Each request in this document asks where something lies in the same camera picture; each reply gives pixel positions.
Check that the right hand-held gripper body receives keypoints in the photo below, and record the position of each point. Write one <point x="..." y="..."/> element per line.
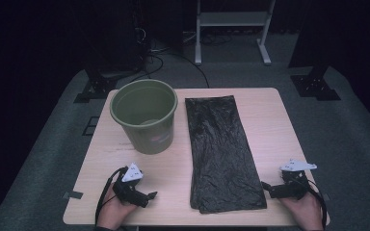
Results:
<point x="290" y="191"/>

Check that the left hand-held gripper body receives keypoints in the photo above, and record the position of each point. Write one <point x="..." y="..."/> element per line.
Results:
<point x="128" y="192"/>

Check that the black garbage bag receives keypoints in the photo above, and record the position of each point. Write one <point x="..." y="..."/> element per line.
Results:
<point x="220" y="154"/>

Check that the green plastic bucket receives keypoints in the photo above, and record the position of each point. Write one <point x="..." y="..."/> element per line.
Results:
<point x="147" y="138"/>

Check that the person's left hand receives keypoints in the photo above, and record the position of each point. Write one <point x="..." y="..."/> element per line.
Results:
<point x="112" y="213"/>

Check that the person's right hand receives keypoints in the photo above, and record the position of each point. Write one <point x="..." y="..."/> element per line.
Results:
<point x="305" y="213"/>

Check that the black stand base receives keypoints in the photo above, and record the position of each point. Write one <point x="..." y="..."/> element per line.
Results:
<point x="316" y="86"/>
<point x="94" y="89"/>

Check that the white metal stand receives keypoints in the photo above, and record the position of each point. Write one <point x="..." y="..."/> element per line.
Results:
<point x="232" y="18"/>

